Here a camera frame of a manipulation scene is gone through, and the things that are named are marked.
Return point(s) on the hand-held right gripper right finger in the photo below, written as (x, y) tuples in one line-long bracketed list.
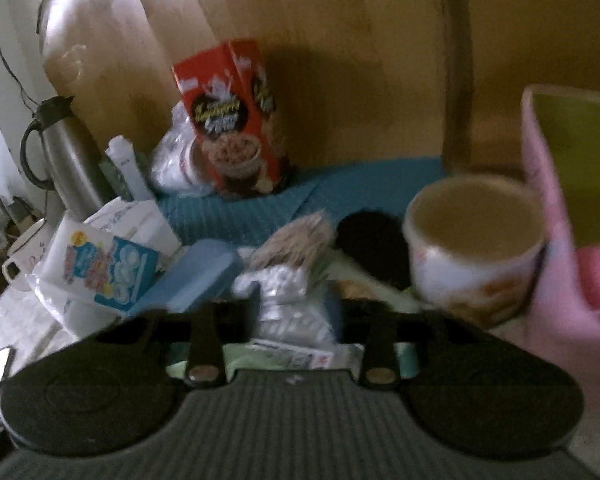
[(336, 315)]

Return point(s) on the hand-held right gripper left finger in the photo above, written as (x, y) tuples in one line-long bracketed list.
[(240, 317)]

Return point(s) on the cotton swab pack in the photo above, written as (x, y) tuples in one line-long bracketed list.
[(290, 290)]

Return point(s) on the blue plastic case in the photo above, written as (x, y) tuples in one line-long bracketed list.
[(195, 275)]

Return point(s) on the pink bag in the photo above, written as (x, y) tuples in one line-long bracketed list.
[(555, 285)]

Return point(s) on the white wipes packet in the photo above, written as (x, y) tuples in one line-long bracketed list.
[(300, 356)]

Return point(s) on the black fluffy cloth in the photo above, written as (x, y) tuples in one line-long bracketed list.
[(372, 245)]

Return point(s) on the teal mat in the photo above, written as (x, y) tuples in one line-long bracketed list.
[(330, 190)]

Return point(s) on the white paper bag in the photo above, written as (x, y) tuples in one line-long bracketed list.
[(135, 222)]

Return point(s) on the white packet blue print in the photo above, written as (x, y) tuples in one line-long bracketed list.
[(100, 260)]

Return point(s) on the printed tin can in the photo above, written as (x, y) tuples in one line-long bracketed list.
[(475, 255)]

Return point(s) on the clear plastic bag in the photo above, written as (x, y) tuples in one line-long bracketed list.
[(172, 165)]

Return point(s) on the open white tissue pack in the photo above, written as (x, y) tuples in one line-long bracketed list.
[(60, 307)]

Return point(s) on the green white milk carton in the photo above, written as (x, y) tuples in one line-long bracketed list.
[(127, 170)]

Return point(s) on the red food box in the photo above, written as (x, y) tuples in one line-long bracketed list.
[(230, 125)]

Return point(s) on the white enamel mug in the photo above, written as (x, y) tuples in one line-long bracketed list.
[(22, 265)]

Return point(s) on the steel thermos jug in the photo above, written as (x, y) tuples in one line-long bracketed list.
[(72, 160)]

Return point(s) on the wooden board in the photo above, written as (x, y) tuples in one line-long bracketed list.
[(305, 35)]

